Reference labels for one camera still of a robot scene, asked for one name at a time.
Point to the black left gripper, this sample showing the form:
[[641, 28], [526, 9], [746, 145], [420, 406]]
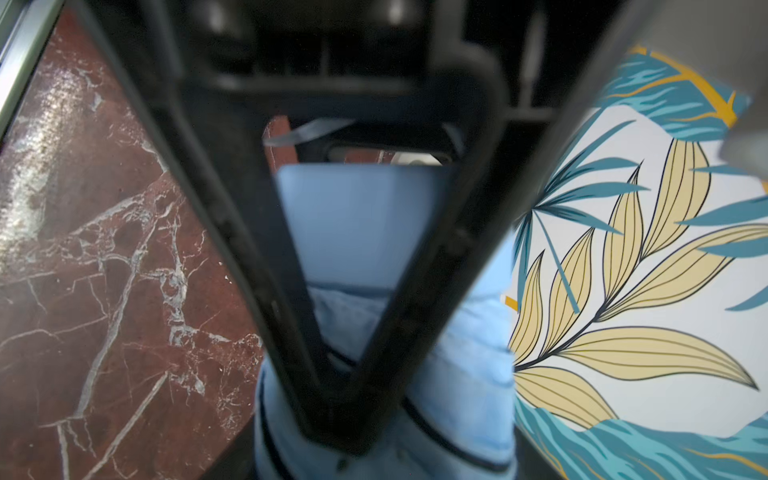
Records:
[[240, 63]]

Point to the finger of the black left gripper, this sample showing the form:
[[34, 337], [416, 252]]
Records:
[[211, 140], [509, 158]]

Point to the light blue umbrella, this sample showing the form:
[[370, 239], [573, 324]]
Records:
[[356, 227]]

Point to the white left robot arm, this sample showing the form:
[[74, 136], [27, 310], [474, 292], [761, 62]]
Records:
[[615, 115]]

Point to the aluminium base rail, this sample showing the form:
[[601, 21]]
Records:
[[25, 29]]

